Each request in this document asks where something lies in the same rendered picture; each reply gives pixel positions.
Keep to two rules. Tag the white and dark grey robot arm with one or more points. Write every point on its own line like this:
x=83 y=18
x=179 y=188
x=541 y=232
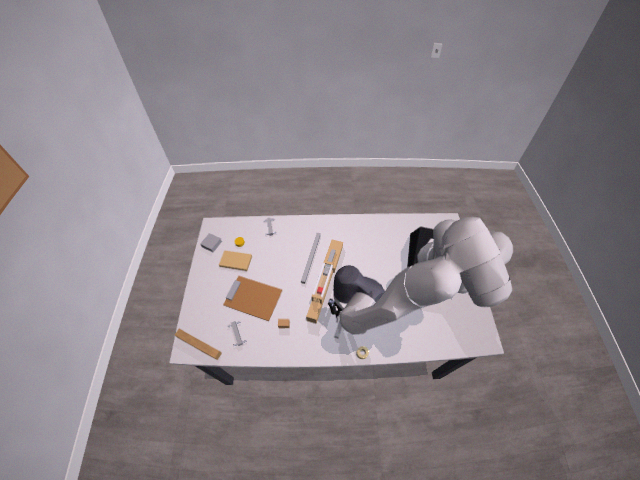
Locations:
x=471 y=257

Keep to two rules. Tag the brown flat board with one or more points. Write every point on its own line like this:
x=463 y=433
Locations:
x=253 y=298

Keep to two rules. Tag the brown wooden stick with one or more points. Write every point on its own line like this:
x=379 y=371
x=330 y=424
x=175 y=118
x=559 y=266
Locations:
x=198 y=344

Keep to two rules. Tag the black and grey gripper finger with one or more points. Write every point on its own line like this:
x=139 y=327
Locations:
x=332 y=308

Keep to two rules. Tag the tan rectangular block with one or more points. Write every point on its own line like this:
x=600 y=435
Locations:
x=235 y=260

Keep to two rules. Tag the beige roll of masking tape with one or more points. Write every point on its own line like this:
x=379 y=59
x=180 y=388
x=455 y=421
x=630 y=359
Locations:
x=362 y=348

